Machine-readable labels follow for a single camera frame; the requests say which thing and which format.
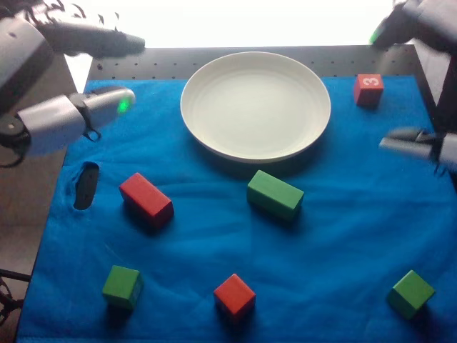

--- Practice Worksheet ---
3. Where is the blue cloth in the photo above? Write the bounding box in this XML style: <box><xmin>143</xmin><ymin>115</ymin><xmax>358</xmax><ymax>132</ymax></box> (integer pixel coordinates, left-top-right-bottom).
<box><xmin>16</xmin><ymin>74</ymin><xmax>457</xmax><ymax>343</ymax></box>

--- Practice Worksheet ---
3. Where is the black cable bundle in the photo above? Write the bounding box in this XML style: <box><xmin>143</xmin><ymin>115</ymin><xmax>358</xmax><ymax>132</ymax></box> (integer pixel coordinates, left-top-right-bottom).
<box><xmin>0</xmin><ymin>268</ymin><xmax>32</xmax><ymax>324</ymax></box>

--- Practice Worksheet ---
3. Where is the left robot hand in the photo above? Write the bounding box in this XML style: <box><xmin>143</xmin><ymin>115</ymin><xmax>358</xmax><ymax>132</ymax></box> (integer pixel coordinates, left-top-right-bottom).
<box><xmin>0</xmin><ymin>14</ymin><xmax>146</xmax><ymax>158</ymax></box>

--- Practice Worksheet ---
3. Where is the green cube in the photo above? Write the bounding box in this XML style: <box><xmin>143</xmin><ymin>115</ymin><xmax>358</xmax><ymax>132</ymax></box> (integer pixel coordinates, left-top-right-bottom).
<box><xmin>388</xmin><ymin>269</ymin><xmax>436</xmax><ymax>320</ymax></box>
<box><xmin>102</xmin><ymin>264</ymin><xmax>145</xmax><ymax>311</ymax></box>

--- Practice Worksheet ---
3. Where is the white round plate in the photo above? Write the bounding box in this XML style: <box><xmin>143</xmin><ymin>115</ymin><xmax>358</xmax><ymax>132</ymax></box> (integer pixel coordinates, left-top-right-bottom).
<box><xmin>180</xmin><ymin>51</ymin><xmax>332</xmax><ymax>164</ymax></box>

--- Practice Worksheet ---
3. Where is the red cube bottom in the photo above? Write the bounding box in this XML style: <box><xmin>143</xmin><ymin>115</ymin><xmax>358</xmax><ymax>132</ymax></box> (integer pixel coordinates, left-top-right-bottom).
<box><xmin>213</xmin><ymin>274</ymin><xmax>256</xmax><ymax>319</ymax></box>

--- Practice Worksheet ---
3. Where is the red cube with white numeral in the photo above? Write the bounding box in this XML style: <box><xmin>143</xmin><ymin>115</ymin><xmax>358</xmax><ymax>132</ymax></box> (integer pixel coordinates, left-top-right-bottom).
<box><xmin>353</xmin><ymin>74</ymin><xmax>385</xmax><ymax>107</ymax></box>

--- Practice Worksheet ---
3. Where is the green rectangular block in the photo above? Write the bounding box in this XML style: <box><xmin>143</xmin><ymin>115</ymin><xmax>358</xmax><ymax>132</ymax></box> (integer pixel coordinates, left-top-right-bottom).
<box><xmin>246</xmin><ymin>169</ymin><xmax>305</xmax><ymax>222</ymax></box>

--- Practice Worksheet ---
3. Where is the red rectangular block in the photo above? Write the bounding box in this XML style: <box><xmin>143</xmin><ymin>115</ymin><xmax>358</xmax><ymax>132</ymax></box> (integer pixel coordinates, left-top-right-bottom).
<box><xmin>119</xmin><ymin>172</ymin><xmax>175</xmax><ymax>229</ymax></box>

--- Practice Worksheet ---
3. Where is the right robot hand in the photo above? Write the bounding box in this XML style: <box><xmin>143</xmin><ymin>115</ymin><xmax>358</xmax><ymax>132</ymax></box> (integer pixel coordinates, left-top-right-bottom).
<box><xmin>368</xmin><ymin>0</ymin><xmax>457</xmax><ymax>172</ymax></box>

